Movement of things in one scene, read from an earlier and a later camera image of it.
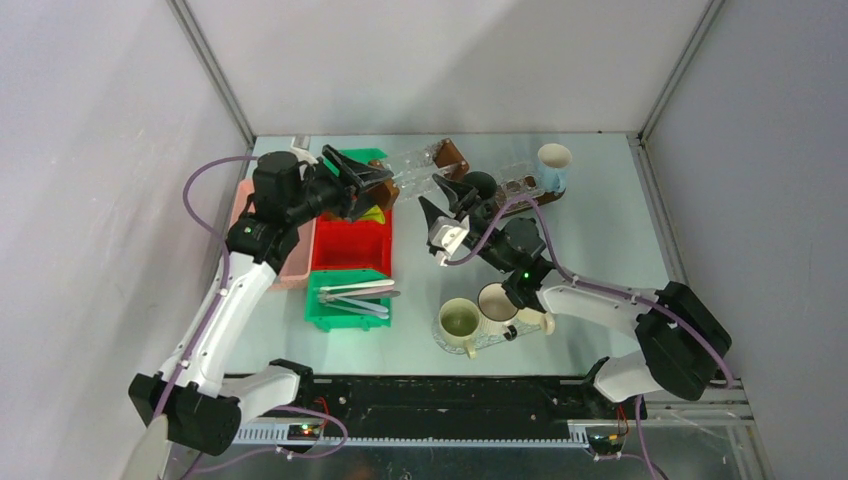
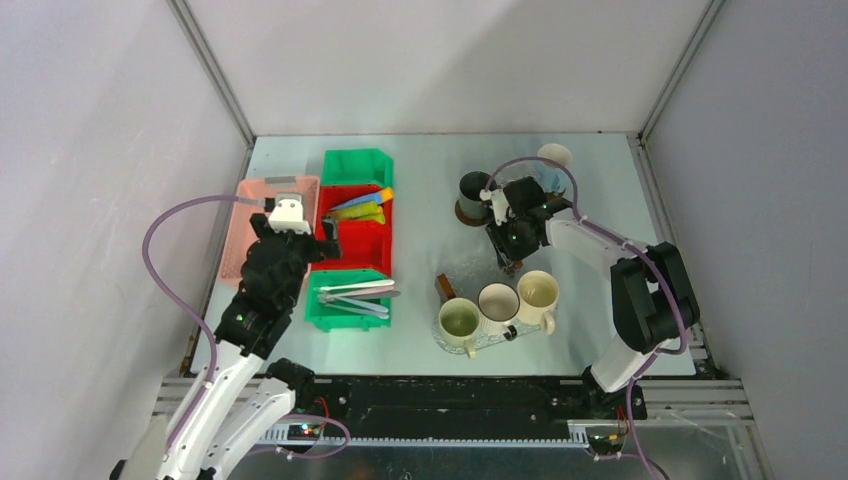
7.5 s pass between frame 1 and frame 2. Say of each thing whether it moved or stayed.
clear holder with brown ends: moved
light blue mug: stayed
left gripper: moved
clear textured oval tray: stayed
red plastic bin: stayed
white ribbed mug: stayed
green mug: stayed
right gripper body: moved
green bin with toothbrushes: stayed
